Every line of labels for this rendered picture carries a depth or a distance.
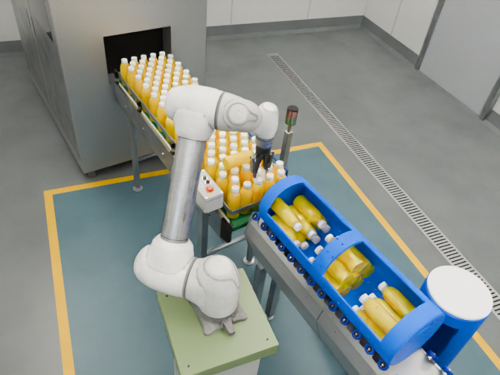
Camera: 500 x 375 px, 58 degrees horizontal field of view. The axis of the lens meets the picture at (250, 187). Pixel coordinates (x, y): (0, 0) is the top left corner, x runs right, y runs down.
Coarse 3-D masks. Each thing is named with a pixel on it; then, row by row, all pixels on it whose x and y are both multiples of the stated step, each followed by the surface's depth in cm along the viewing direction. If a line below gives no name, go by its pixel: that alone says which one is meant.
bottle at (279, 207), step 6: (276, 204) 213; (282, 204) 213; (276, 210) 213; (282, 210) 210; (288, 210) 210; (282, 216) 210; (288, 216) 208; (294, 216) 208; (288, 222) 208; (294, 222) 207
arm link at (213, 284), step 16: (208, 256) 162; (224, 256) 162; (192, 272) 160; (208, 272) 155; (224, 272) 156; (192, 288) 159; (208, 288) 155; (224, 288) 156; (208, 304) 161; (224, 304) 160
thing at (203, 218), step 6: (204, 216) 235; (204, 222) 239; (204, 228) 242; (204, 234) 245; (198, 240) 252; (204, 240) 249; (198, 246) 255; (204, 246) 252; (198, 252) 258; (204, 252) 256
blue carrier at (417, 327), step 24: (288, 192) 219; (312, 192) 207; (264, 216) 212; (336, 216) 198; (288, 240) 200; (336, 240) 186; (360, 240) 187; (312, 264) 190; (384, 264) 193; (360, 288) 200; (408, 288) 185; (432, 312) 163; (408, 336) 159
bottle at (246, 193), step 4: (244, 188) 228; (248, 188) 227; (240, 192) 230; (244, 192) 228; (248, 192) 228; (252, 192) 231; (244, 196) 229; (248, 196) 229; (244, 200) 231; (248, 200) 231; (240, 204) 234; (244, 204) 232; (248, 204) 233; (240, 212) 237; (244, 212) 236; (248, 212) 237
